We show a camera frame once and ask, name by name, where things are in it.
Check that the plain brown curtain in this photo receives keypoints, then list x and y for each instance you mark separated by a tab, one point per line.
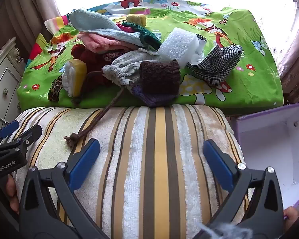
20	5

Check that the striped terry towel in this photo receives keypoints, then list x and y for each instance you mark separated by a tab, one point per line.
152	154

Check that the white foam block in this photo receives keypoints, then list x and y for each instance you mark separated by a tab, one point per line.
179	44

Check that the small yellow sponge block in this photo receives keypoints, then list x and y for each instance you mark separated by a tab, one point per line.
137	20

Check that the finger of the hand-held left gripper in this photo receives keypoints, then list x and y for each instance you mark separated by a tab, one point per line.
30	132
8	128

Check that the dark red knitted hat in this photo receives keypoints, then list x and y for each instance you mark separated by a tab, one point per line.
94	57

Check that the pink towel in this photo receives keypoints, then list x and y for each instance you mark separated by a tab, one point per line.
102	43

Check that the green knitted cloth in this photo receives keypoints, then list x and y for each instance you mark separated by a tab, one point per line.
147	33

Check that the grey fibre tuft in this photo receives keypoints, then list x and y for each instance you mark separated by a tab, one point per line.
226	230

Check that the green cartoon printed bedsheet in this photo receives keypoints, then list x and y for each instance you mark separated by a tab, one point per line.
239	54

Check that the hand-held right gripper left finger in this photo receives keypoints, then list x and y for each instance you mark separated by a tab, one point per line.
86	159

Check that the white nightstand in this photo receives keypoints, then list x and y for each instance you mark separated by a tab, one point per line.
5	79

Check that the brown knitted cloth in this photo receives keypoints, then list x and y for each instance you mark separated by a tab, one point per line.
159	77

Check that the person's left hand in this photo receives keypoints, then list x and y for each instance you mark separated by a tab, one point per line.
11	194

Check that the light blue towel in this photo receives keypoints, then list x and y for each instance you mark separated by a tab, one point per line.
94	21

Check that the purple storage box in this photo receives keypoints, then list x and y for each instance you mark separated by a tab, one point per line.
264	142

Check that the leopard print cloth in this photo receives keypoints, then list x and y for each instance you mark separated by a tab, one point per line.
55	89

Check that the purple knitted cloth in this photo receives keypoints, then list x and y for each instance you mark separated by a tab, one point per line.
152	100

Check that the person's right hand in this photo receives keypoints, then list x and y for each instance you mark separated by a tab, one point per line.
291	215

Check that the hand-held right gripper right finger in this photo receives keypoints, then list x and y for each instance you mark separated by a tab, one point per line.
218	164

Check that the yellow sponge with white fluff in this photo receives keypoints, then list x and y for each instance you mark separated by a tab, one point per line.
78	74

